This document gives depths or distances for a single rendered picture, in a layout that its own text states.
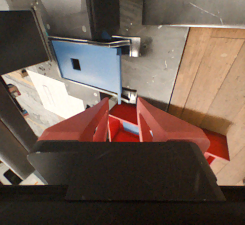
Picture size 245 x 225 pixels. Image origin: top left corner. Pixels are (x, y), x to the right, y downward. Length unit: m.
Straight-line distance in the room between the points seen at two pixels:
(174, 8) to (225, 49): 0.09
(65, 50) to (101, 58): 0.08
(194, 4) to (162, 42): 0.06
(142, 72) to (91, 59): 0.11
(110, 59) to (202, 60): 0.15
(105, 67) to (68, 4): 0.10
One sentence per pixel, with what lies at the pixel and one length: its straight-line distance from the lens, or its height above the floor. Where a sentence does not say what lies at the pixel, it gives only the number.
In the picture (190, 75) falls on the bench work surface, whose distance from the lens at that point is 0.25.
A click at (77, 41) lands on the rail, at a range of 0.22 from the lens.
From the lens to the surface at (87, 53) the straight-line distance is 0.21.
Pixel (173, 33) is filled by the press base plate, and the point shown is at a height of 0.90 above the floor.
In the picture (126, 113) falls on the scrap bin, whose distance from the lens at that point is 0.30.
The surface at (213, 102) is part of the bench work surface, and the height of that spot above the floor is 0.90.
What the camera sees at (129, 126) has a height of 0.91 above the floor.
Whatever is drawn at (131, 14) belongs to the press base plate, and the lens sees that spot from 0.26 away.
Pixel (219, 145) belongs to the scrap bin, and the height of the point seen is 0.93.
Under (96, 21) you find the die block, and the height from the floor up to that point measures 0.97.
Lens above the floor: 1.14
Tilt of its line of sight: 44 degrees down
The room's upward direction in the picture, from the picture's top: 137 degrees counter-clockwise
